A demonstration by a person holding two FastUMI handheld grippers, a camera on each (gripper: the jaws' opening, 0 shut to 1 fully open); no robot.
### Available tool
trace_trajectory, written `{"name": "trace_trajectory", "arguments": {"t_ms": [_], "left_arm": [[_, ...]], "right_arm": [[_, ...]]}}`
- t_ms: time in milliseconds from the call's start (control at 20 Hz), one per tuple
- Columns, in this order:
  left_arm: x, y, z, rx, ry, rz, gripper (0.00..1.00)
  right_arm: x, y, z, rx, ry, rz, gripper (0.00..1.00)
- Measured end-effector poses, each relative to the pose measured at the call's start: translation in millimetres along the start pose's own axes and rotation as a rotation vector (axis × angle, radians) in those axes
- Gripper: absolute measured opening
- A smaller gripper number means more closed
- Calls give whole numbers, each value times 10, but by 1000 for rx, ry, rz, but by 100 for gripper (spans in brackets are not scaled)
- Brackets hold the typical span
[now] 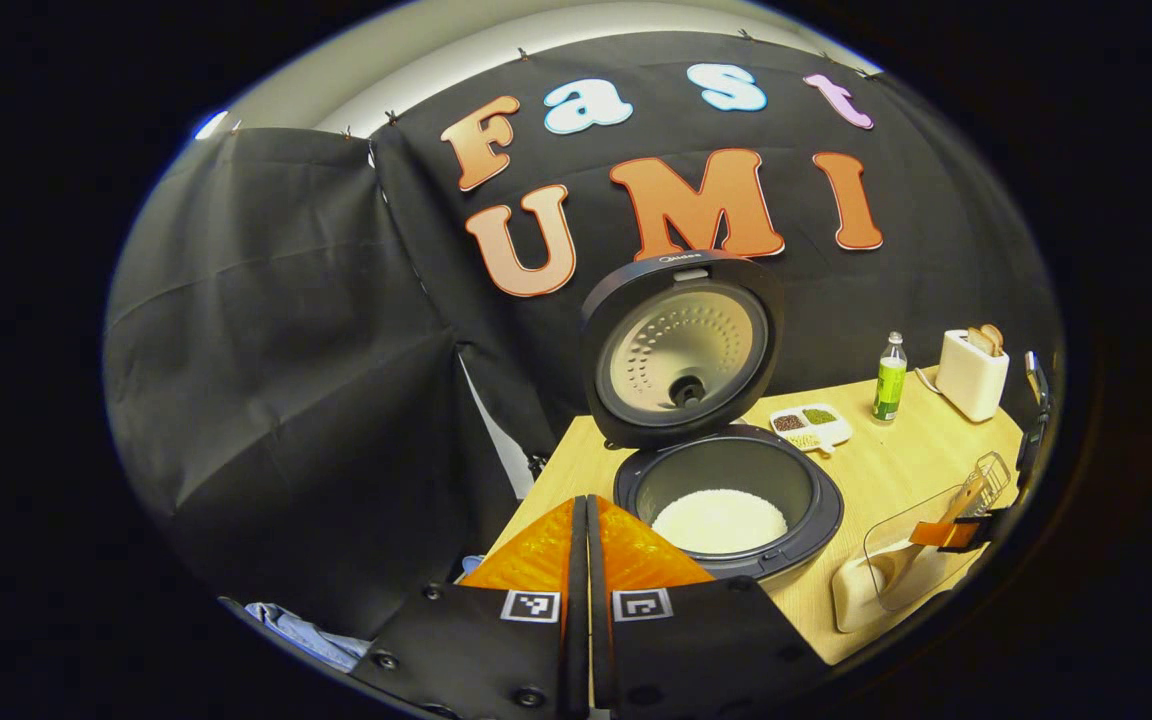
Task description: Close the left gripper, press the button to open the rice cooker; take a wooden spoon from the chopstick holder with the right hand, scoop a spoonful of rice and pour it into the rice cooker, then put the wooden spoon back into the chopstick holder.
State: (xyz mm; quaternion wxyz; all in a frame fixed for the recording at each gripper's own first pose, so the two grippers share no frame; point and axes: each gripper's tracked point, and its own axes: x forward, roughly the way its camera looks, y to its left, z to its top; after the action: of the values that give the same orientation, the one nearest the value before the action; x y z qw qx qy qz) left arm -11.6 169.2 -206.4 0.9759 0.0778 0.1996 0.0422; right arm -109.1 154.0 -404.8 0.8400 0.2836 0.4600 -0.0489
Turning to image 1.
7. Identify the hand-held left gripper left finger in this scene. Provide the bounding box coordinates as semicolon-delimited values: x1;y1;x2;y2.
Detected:
351;496;592;717

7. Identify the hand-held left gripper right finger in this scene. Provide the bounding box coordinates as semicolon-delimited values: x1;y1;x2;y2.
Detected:
589;496;830;717

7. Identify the dark grey rice cooker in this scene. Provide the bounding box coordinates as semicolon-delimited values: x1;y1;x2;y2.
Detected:
580;250;846;584

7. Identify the clear plastic rice box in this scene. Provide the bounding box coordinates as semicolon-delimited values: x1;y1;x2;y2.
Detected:
831;478;999;634

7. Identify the cream toaster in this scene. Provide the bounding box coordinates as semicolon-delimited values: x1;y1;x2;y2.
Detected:
936;330;1011;423

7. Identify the green label drink bottle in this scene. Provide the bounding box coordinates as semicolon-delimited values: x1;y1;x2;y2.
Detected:
872;331;909;424

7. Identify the white divided bean dish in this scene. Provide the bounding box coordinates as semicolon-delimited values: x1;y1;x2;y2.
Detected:
769;403;854;454

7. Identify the blue denim garment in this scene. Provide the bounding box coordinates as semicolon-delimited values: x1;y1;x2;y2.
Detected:
244;600;374;673

